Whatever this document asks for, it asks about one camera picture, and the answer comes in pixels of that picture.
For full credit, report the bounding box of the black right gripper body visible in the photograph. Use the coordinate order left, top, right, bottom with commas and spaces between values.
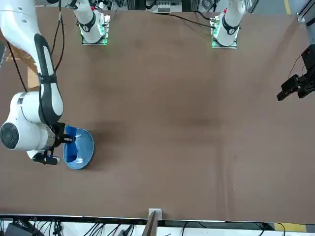
52, 121, 67, 148

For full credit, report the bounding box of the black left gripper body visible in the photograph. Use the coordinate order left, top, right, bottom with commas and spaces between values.
301, 44, 315, 74

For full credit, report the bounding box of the blue microfibre cloth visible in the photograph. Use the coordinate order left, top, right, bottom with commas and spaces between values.
63, 125, 80, 163

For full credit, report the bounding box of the light blue plastic plate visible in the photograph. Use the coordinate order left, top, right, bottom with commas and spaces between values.
63, 128, 95, 170

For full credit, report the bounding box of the wooden cup rack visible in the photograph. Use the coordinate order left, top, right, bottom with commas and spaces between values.
5, 45, 40, 89

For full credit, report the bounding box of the black power supply box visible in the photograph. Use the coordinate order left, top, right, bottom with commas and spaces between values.
4, 219, 37, 236

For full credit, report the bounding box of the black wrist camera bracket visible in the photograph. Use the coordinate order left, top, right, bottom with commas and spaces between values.
33, 147, 62, 166

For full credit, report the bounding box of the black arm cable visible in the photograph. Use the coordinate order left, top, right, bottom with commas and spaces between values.
6, 40, 28, 91

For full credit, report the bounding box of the aluminium frame post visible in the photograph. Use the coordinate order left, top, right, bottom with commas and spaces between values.
144, 208, 163, 236

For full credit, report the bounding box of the black cable across table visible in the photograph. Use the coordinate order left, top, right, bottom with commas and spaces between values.
156, 12, 215, 28

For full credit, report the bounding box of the black cable with white label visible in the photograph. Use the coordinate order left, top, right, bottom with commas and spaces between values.
50, 0, 66, 72

